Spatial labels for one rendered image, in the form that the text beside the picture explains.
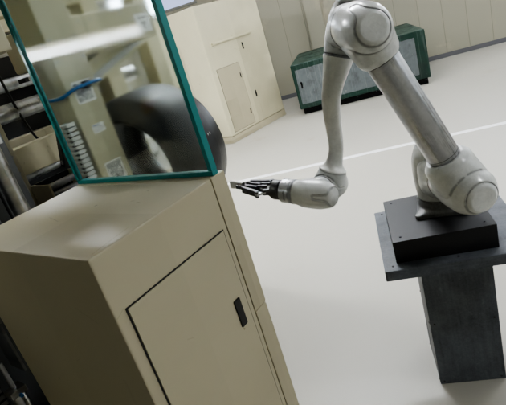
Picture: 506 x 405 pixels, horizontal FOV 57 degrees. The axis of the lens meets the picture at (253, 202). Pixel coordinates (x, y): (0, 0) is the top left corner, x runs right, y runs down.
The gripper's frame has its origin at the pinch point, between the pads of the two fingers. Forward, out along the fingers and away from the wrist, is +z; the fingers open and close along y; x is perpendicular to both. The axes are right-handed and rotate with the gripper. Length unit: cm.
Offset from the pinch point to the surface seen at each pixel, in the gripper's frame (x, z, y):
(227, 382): 12, -47, 75
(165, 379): -2, -45, 89
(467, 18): 55, 80, -819
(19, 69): -54, 81, 24
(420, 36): 44, 99, -596
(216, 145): -14.9, 9.8, -3.4
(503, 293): 89, -86, -84
